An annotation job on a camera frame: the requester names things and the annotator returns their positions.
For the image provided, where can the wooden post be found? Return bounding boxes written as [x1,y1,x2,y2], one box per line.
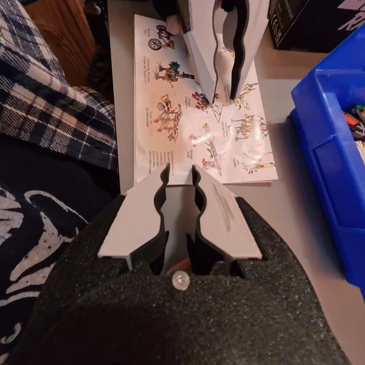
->
[26,0,97,86]

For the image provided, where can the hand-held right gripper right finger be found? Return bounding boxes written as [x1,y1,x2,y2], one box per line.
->
[187,164,263,271]

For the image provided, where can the printed toy model leaflet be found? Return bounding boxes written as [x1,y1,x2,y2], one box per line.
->
[133,13,279,186]

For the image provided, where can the pile of colourful toy pieces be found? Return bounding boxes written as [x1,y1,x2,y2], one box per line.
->
[341,102,365,150]

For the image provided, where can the blue plastic bin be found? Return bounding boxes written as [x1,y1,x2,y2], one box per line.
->
[289,26,365,301]

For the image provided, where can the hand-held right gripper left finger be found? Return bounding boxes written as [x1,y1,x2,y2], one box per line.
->
[97,166,170,271]

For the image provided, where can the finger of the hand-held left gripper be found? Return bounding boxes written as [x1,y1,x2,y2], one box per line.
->
[227,0,270,109]
[183,0,223,106]

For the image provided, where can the person's left hand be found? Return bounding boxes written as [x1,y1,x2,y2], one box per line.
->
[166,16,183,33]

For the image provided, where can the person's clothed body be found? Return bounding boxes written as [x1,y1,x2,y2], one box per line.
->
[0,0,121,365]

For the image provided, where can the black cardboard box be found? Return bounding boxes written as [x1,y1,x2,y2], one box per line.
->
[268,0,365,52]

